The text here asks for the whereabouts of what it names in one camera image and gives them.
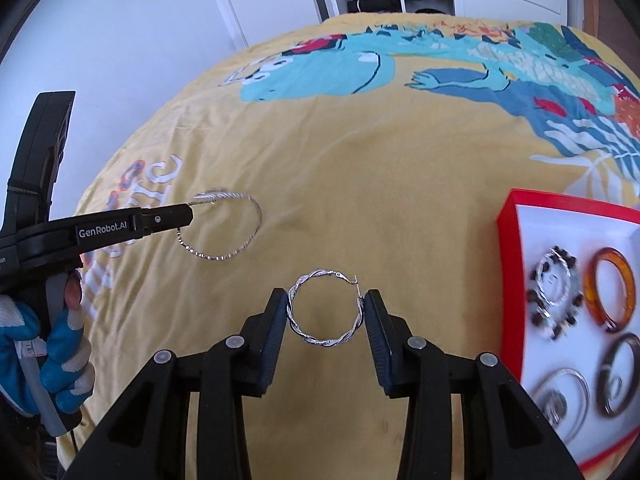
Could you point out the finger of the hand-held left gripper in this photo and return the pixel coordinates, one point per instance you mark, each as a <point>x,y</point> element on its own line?
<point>160,220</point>

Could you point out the dark folded clothes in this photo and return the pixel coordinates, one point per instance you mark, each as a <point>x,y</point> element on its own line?
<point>380,0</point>

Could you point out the textured silver hoop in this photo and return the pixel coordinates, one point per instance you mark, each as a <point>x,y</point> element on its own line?
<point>538,280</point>

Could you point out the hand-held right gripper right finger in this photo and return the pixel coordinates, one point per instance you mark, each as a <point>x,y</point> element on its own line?
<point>378,340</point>

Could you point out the amber bangle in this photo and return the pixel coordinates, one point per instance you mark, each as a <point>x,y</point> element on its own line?
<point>588,287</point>

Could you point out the white room door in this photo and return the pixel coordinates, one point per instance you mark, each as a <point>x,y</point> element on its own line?
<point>260,0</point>

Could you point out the yellow printed blanket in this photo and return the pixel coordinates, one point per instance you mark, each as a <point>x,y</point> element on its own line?
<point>350,160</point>

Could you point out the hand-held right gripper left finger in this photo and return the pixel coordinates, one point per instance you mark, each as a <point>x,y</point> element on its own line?
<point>276,340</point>

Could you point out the person's left hand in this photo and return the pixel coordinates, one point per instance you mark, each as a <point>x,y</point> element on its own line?
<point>65,360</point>

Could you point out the twisted silver hoop earring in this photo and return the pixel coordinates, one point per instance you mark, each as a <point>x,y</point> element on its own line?
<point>325,342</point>

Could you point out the silver ornate clip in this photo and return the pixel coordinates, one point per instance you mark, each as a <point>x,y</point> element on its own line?
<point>555,407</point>

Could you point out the dark brown bangle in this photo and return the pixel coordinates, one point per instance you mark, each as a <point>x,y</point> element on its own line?
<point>600,385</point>

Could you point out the red jewelry box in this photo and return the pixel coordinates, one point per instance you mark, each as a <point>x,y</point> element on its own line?
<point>550,230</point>

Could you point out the plain silver bangle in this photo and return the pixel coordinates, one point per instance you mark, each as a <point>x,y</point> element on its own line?
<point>565,373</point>

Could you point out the wooden board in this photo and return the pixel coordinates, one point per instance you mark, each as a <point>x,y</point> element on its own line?
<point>590,10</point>

